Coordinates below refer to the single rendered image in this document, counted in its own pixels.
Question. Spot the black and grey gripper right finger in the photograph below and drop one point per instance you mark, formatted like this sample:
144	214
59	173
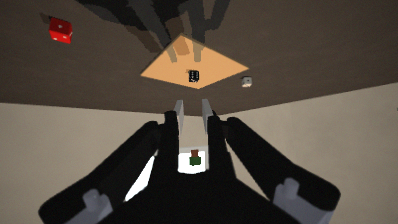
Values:
307	197

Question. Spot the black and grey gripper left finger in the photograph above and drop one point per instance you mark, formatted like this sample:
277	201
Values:
93	197

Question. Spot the orange flat mat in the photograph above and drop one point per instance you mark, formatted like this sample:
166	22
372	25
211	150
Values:
185	54

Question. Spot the red die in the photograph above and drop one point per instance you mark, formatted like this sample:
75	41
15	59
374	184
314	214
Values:
60	30

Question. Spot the black die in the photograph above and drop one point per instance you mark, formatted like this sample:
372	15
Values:
194	76

